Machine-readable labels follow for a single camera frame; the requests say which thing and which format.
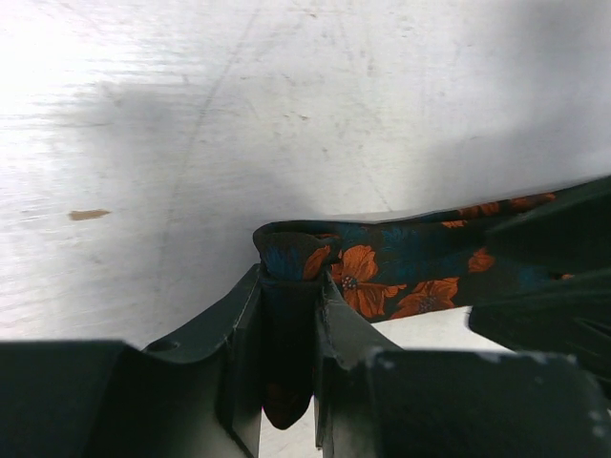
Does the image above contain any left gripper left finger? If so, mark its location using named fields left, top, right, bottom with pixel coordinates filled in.
left=143, top=265, right=262, bottom=457

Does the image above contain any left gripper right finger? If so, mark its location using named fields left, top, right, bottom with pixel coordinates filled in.
left=314, top=272, right=396, bottom=451

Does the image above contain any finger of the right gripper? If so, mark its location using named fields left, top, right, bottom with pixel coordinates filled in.
left=468, top=177, right=610, bottom=382

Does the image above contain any black orange floral necktie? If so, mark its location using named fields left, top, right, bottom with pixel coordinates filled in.
left=253, top=193, right=555, bottom=429

